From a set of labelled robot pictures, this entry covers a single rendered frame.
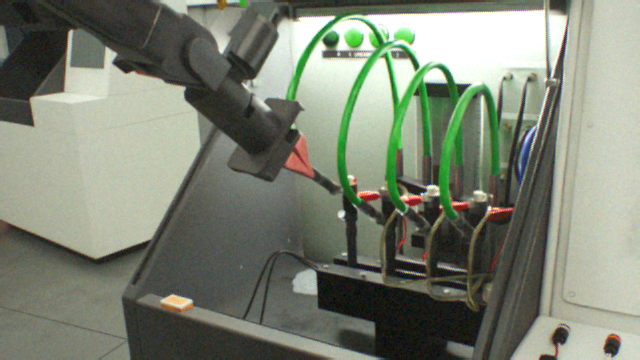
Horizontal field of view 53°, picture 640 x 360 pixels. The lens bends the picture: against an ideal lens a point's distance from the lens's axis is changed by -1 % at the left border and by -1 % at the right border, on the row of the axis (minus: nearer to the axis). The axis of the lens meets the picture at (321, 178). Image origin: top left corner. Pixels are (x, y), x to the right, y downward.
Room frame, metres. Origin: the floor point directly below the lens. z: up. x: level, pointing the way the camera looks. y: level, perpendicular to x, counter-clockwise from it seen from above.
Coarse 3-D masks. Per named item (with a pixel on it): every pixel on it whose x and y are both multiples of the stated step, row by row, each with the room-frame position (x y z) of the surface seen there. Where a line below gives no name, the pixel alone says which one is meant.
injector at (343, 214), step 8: (344, 200) 1.12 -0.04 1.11; (344, 208) 1.12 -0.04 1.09; (352, 208) 1.12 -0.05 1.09; (344, 216) 1.10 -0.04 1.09; (352, 216) 1.12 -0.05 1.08; (352, 224) 1.12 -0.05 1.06; (352, 232) 1.12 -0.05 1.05; (352, 240) 1.12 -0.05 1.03; (352, 248) 1.12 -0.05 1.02; (352, 256) 1.12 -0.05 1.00; (352, 264) 1.12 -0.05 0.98
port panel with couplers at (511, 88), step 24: (504, 48) 1.25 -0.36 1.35; (528, 48) 1.23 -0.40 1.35; (552, 48) 1.21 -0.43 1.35; (504, 72) 1.25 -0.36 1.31; (528, 72) 1.23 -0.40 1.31; (552, 72) 1.21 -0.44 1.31; (504, 96) 1.25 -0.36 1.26; (528, 96) 1.23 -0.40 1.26; (504, 120) 1.25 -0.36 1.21; (528, 120) 1.23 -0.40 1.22; (504, 144) 1.25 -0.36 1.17; (504, 168) 1.25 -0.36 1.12; (504, 192) 1.25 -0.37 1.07
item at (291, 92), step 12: (336, 24) 1.10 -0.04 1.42; (372, 24) 1.20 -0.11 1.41; (324, 36) 1.07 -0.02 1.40; (312, 48) 1.04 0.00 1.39; (300, 60) 1.02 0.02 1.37; (300, 72) 1.01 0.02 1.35; (396, 84) 1.28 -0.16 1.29; (288, 96) 0.99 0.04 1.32; (396, 96) 1.28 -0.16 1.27; (396, 108) 1.28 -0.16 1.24
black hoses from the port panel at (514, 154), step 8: (504, 80) 1.22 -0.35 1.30; (528, 80) 1.19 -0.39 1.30; (520, 104) 1.16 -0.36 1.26; (496, 112) 1.19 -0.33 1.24; (520, 112) 1.16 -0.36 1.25; (520, 120) 1.16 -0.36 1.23; (512, 144) 1.17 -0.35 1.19; (520, 144) 1.17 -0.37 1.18; (512, 152) 1.17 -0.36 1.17; (512, 160) 1.17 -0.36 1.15; (512, 168) 1.18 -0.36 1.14; (488, 200) 1.19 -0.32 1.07; (512, 208) 1.24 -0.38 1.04
